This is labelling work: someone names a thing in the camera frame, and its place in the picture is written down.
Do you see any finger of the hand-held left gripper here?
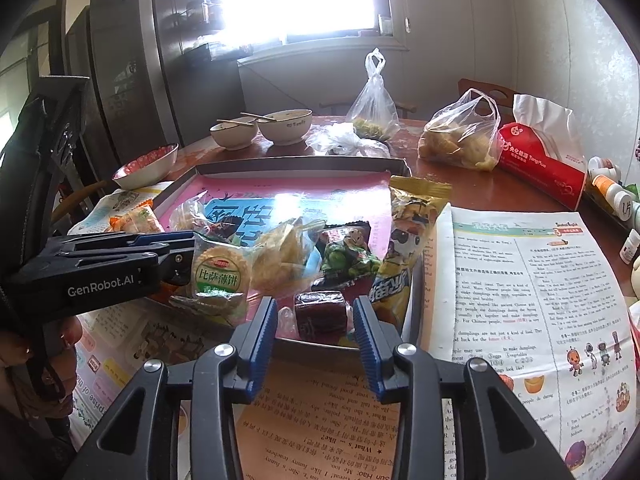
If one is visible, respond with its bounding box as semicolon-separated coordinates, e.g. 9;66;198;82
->
52;229;197;256
156;246;197;287

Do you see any colourful picture newspaper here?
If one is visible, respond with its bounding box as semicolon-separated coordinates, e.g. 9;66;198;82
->
70;180;193;461

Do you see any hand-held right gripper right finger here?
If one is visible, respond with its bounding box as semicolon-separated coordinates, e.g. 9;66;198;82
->
351;295;575;480

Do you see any small white bowl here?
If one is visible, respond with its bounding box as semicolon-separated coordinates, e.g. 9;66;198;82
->
209;119;259;150

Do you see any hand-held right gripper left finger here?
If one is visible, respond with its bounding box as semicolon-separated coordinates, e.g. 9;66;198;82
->
77;296;279;480

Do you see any text page newspaper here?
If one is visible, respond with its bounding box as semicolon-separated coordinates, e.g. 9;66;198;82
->
234;357;416;480

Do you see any orange bread packet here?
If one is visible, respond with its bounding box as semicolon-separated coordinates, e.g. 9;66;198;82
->
109;199;166;233

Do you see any dark refrigerator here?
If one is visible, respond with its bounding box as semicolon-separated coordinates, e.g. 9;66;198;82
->
62;0;243;183

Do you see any large white bowl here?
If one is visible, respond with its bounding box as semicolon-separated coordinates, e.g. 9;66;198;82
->
257;109;313;147

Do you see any yellow snack packet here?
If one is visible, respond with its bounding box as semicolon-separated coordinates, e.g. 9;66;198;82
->
367;175;453;328

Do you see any small white bottle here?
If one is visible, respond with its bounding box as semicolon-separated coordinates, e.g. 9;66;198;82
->
620;230;640;265

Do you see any newspaper with cartoon robots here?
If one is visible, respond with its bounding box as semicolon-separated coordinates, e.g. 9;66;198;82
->
417;202;640;480

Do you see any shallow box with pink bottom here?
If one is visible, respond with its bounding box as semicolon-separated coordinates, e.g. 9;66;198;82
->
147;156;426;361

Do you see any crumpled clear plastic bag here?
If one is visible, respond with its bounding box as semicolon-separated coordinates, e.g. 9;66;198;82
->
305;122;391;157

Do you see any person's left hand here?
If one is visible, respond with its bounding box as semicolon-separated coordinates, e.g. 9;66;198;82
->
0;317;84;418

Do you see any plastic bag of fried pastries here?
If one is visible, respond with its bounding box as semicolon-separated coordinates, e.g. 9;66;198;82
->
417;88;502;173

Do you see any green cookie packet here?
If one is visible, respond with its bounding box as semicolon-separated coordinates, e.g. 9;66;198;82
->
169;232;251;328

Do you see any dark red sweet packet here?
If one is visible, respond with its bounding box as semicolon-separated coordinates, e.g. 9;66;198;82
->
277;290;353;345

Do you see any dark green seaweed packet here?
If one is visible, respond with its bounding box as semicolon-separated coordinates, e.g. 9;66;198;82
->
317;222;383;281

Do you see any tall knotted clear plastic bag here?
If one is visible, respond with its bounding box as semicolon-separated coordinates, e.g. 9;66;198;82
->
346;47;401;141

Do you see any red tissue pack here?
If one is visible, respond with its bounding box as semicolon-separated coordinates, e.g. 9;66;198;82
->
496;93;587;212

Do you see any orange and white bottle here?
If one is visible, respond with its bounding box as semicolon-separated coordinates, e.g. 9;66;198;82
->
597;175;633;206

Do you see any white bowl of red fruit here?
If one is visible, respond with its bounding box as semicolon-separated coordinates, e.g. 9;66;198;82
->
111;142;180;191

